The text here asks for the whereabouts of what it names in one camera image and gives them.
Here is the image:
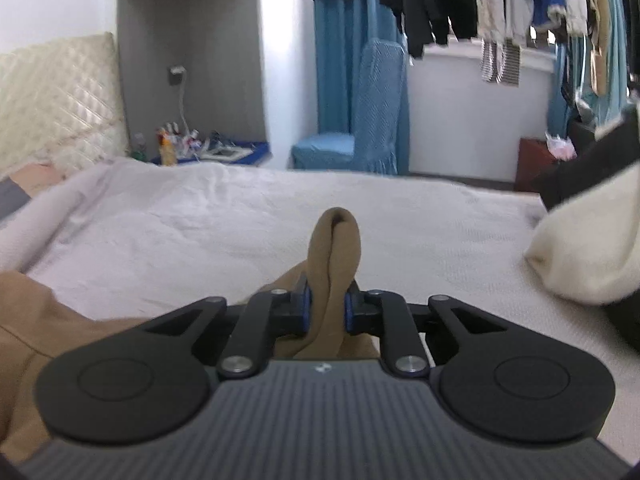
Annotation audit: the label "cluster of toiletry bottles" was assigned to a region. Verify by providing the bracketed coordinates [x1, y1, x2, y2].
[155, 122, 201, 166]

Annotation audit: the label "cream sweater with striped cuff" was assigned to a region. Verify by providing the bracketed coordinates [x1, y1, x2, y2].
[524, 162, 640, 306]

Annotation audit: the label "cream quilted headboard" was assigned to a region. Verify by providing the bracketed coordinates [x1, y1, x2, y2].
[0, 32, 126, 181]

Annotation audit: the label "blue curtain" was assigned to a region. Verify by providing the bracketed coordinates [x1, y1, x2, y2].
[312, 0, 416, 173]

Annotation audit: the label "black garment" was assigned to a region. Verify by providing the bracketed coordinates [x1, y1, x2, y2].
[537, 110, 640, 351]

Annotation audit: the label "red-brown box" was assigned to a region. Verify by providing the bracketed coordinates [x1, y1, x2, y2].
[515, 137, 561, 193]

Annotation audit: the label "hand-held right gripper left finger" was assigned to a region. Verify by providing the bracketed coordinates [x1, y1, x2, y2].
[142, 275, 313, 380]

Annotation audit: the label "blue nightstand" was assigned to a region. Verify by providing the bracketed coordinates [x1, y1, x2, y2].
[150, 141, 271, 167]

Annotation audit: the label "patchwork pillow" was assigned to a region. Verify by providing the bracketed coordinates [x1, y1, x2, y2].
[0, 162, 66, 221]

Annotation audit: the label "black hanging clothes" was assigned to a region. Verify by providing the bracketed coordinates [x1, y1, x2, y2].
[378, 0, 481, 58]

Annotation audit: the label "striped hanging garment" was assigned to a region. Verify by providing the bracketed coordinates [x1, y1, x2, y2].
[480, 40, 523, 86]

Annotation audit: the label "brown hoodie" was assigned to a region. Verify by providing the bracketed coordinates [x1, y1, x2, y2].
[0, 207, 381, 466]

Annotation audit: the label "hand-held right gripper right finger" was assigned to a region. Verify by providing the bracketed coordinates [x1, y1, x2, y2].
[344, 280, 508, 378]

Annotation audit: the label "row of hanging clothes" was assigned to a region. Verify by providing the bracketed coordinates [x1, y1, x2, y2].
[547, 0, 636, 136]

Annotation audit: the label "blue covered chair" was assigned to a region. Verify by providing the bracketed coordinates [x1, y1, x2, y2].
[291, 40, 407, 176]

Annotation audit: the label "pink plastic bag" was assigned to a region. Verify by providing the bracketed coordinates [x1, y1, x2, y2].
[545, 132, 576, 161]

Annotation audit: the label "white charger cable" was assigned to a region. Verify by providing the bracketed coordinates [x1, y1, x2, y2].
[177, 72, 193, 133]

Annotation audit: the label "tan hanging garment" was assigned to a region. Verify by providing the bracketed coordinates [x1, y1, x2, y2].
[585, 0, 618, 96]

